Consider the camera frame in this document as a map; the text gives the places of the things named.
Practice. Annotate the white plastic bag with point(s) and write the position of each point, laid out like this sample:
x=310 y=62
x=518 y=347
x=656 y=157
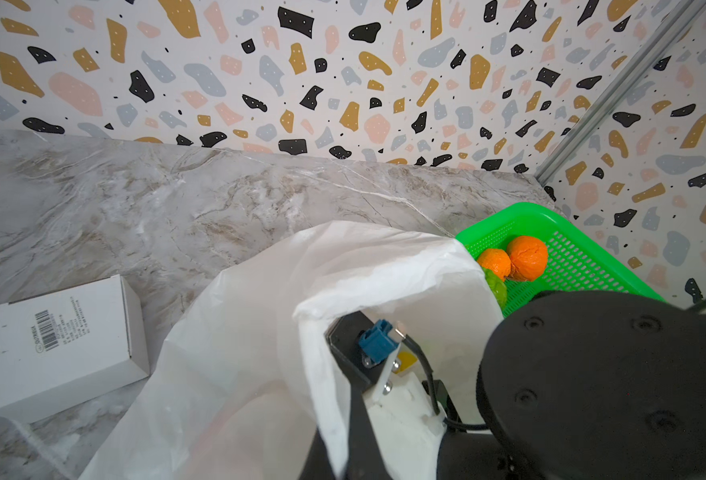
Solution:
x=246 y=379

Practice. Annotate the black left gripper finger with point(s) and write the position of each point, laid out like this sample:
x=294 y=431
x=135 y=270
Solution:
x=364 y=458

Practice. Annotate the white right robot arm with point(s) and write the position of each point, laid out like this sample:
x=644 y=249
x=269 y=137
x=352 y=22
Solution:
x=587 y=385

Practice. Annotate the white cardboard box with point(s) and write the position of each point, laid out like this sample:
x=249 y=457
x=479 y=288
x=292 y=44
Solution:
x=69 y=346

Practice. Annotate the small orange fruit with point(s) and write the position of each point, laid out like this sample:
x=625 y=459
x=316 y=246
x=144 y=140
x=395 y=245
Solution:
x=496 y=261

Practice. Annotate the aluminium right corner post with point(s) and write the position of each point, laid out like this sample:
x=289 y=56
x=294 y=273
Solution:
x=671 y=29

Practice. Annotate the large orange fruit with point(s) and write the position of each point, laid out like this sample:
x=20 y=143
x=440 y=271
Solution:
x=528 y=256

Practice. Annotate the green plastic basket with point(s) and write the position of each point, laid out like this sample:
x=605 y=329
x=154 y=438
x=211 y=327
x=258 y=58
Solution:
x=575 y=262

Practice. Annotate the green guava fruit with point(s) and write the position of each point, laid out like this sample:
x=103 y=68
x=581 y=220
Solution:
x=497 y=287

